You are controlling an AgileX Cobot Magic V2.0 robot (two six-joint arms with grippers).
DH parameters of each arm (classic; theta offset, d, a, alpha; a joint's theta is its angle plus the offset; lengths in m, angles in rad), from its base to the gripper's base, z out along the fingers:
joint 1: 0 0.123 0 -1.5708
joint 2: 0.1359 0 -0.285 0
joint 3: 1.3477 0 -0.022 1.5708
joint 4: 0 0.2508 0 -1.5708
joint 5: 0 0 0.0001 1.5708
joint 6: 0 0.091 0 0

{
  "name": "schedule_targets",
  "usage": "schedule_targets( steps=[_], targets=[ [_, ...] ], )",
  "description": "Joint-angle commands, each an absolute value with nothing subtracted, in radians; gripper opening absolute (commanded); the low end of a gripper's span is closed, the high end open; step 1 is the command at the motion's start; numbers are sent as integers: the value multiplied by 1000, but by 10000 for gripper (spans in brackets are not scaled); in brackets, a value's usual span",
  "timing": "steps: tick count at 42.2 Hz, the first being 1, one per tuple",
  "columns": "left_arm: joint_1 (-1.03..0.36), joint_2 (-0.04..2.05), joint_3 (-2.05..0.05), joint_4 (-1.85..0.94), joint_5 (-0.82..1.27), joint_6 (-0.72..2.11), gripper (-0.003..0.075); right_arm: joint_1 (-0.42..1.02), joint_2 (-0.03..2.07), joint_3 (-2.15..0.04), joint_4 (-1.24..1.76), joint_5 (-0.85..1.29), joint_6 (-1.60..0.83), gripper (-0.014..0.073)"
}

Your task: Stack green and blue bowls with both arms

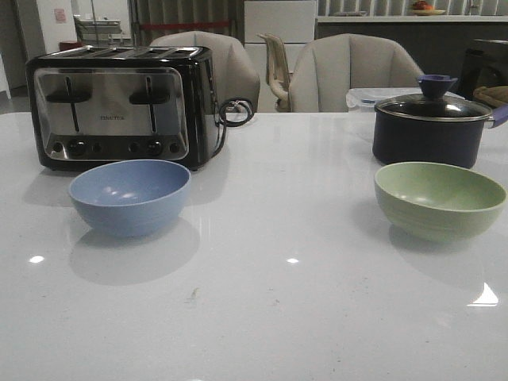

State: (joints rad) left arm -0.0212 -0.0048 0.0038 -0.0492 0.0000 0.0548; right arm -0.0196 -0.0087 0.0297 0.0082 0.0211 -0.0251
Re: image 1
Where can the green bowl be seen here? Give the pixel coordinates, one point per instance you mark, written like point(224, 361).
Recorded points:
point(438, 202)

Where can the beige armchair left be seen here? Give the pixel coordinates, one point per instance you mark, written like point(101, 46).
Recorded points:
point(234, 73)

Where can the black and chrome four-slot toaster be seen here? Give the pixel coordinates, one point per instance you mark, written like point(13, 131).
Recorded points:
point(92, 106)

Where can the black appliance at right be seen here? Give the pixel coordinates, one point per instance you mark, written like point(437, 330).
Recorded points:
point(485, 65)

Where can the beige armchair right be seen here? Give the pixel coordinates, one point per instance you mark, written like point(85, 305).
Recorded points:
point(327, 68)

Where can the clear plastic food container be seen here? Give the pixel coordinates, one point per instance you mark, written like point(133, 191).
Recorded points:
point(364, 99)

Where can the red barrier tape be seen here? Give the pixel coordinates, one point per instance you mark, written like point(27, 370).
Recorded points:
point(187, 26)

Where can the white cabinet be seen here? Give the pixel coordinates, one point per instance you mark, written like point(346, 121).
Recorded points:
point(292, 21)

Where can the tan oven mitt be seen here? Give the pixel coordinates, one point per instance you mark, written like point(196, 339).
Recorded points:
point(492, 96)

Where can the fruit bowl on counter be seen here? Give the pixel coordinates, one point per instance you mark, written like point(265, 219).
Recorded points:
point(423, 8)

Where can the dark blue cooking pot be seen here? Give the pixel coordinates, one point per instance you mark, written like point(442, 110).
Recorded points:
point(448, 131)

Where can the cream office chair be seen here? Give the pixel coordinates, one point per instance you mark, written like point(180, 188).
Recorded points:
point(278, 76)

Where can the blue bowl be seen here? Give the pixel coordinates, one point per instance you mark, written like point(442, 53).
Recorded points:
point(131, 198)

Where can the beige armchair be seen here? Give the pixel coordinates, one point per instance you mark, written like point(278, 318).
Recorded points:
point(327, 68)
point(234, 73)

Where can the glass pot lid blue knob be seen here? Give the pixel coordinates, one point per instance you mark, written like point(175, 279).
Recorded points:
point(435, 87)

